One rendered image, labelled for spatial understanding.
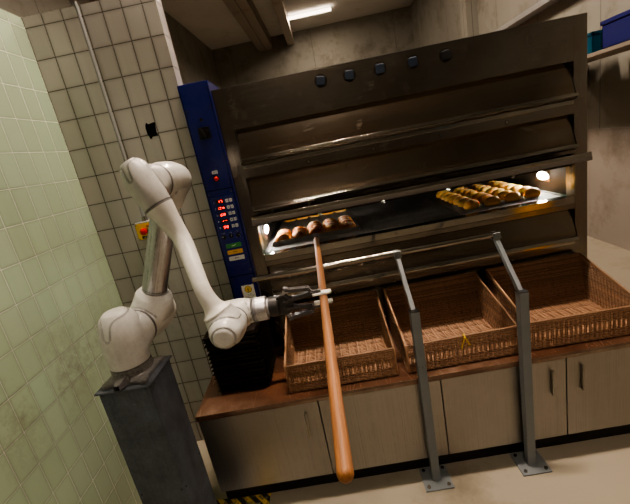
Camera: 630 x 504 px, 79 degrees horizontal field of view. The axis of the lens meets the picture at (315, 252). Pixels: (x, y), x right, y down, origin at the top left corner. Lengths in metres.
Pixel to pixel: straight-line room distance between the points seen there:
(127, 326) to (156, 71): 1.32
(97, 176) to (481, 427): 2.41
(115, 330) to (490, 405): 1.73
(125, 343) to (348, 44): 11.70
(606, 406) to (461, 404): 0.72
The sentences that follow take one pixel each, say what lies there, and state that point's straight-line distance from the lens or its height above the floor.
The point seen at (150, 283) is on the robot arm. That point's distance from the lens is 1.71.
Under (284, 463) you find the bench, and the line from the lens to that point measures 2.24.
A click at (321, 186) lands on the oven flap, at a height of 1.51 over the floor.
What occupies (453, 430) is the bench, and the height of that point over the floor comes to 0.24.
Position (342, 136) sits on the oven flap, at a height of 1.75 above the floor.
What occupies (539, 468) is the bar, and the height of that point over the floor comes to 0.01.
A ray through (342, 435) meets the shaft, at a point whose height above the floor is 1.21.
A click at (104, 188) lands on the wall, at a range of 2.43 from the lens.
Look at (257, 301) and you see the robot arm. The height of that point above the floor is 1.24.
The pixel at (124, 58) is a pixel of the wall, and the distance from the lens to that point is 2.38.
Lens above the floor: 1.73
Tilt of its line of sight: 15 degrees down
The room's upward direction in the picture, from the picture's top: 11 degrees counter-clockwise
